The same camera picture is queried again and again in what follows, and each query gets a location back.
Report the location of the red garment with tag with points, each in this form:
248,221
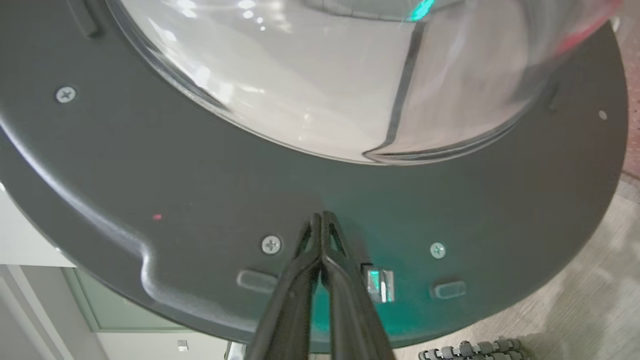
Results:
590,30

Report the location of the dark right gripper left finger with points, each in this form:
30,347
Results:
290,310

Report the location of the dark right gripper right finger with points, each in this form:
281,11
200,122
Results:
355,320

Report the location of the dark washing machine glass door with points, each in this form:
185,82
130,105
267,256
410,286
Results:
200,175

